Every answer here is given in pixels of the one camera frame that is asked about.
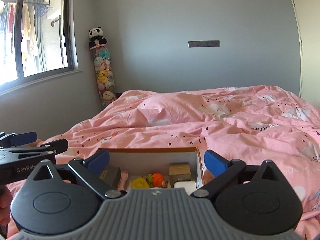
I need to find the white glasses case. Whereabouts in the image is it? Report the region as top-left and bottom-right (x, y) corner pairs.
(174, 181), (197, 196)

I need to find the gold square gift box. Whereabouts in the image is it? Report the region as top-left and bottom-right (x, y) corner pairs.
(169, 163), (191, 186)

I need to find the yellow tape measure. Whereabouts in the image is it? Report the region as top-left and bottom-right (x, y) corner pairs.
(131, 177), (150, 189)

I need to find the pink pouch in box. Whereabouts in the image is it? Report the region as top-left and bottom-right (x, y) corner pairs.
(118, 168), (129, 191)

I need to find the orange cardboard storage box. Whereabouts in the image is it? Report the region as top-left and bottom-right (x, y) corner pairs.
(108, 147), (204, 191)

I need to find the black rectangular box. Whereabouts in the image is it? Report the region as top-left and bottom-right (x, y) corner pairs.
(99, 166), (121, 189)

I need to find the clear tube of plush toys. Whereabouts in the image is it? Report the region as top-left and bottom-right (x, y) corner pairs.
(90, 44), (117, 109)

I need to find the pink printed duvet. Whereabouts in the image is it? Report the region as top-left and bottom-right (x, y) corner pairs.
(6, 85), (320, 240)

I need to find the crochet orange fruit toy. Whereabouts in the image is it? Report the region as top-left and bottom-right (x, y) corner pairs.
(146, 173), (165, 187)

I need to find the person's left hand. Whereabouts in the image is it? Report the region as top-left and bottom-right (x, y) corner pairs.
(0, 186), (12, 226)

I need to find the window with black frame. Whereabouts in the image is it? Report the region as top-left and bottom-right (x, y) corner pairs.
(1, 0), (79, 94)

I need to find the panda plush toy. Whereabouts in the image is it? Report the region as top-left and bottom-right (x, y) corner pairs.
(88, 27), (107, 49)

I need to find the white wardrobe door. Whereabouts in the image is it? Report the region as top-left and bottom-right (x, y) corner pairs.
(291, 0), (319, 107)

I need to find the grey wall switch panel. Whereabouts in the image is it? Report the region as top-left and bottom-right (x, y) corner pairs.
(188, 40), (220, 48)

